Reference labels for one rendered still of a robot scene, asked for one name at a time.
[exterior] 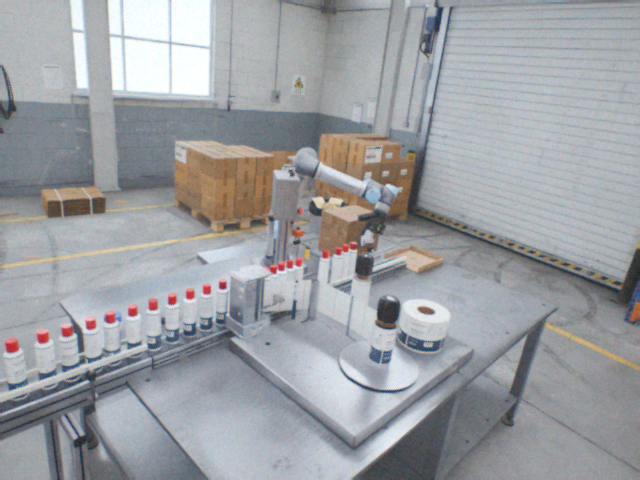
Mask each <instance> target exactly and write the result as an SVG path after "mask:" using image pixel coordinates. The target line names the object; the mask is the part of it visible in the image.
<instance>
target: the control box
mask: <svg viewBox="0 0 640 480"><path fill-rule="evenodd" d="M289 175H290V174H288V172H286V171H279V170H274V174H273V188H272V203H271V210H272V214H273V217H274V220H284V221H295V219H296V218H297V217H296V216H297V205H298V193H299V183H300V181H299V179H298V177H297V176H296V174H295V177H294V178H292V177H289Z"/></svg>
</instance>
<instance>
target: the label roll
mask: <svg viewBox="0 0 640 480"><path fill-rule="evenodd" d="M449 320H450V313H449V311H448V310H447V309H446V308H444V307H443V306H441V305H439V304H437V303H435V302H432V301H428V300H422V299H412V300H408V301H406V302H404V303H403V306H402V311H401V316H400V322H399V327H398V332H397V339H398V340H399V342H400V343H401V344H402V345H403V346H405V347H407V348H408V349H411V350H413V351H416V352H420V353H436V352H439V351H440V350H442V348H443V346H444V341H445V337H446V333H447V328H448V324H449Z"/></svg>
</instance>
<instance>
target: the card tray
mask: <svg viewBox="0 0 640 480"><path fill-rule="evenodd" d="M404 256H406V257H407V259H406V260H404V261H405V262H406V263H407V266H406V269H409V270H411V271H413V272H416V273H420V272H422V271H425V270H427V269H430V268H432V267H434V266H437V265H439V264H442V263H443V260H444V257H442V256H439V255H436V254H434V253H431V252H429V251H426V250H423V249H421V248H418V247H415V246H413V245H409V246H406V247H403V248H400V249H397V250H394V251H391V252H388V253H385V257H384V259H388V258H391V257H395V258H397V259H399V258H402V257H404Z"/></svg>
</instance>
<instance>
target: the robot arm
mask: <svg viewBox="0 0 640 480"><path fill-rule="evenodd" d="M293 166H295V174H296V176H297V177H298V179H299V181H300V183H299V193H298V203H299V201H300V198H301V195H302V193H303V190H304V187H305V184H306V182H307V179H308V178H309V177H310V178H312V179H316V178H317V179H320V180H322V181H325V182H327V183H329V184H332V185H334V186H336V187H339V188H341V189H343V190H346V191H348V192H350V193H353V194H355V195H357V196H360V197H362V198H364V199H366V200H367V201H368V202H369V203H376V202H377V204H376V207H375V210H374V212H371V213H366V214H361V215H358V220H359V221H361V222H363V221H367V222H366V223H365V225H364V227H363V230H362V234H361V246H364V245H365V244H366V243H373V242H374V239H373V235H374V232H375V233H376V234H378V235H379V234H380V235H382V234H383V232H384V230H385V228H386V227H385V225H384V222H385V220H386V218H388V217H389V216H388V215H387V213H388V211H389V209H390V207H391V205H392V203H393V201H394V199H395V197H396V195H397V192H398V189H397V188H396V187H394V186H392V185H390V184H387V185H386V186H383V185H381V184H379V183H377V182H375V181H373V180H371V179H369V178H366V179H365V180H364V182H362V181H359V180H357V179H355V178H352V177H350V176H348V175H345V174H343V173H341V172H338V171H336V170H334V169H331V168H329V167H327V166H325V165H323V164H322V162H320V161H318V157H317V154H316V152H315V151H314V150H313V149H311V148H302V149H300V150H299V151H298V153H297V155H296V156H295V158H294V162H293ZM277 226H278V220H275V227H274V241H273V257H272V259H267V258H266V257H265V256H264V258H263V264H264V265H265V266H267V267H270V266H271V265H275V253H276V240H277ZM383 229H384V230H383ZM382 231H383V232H382Z"/></svg>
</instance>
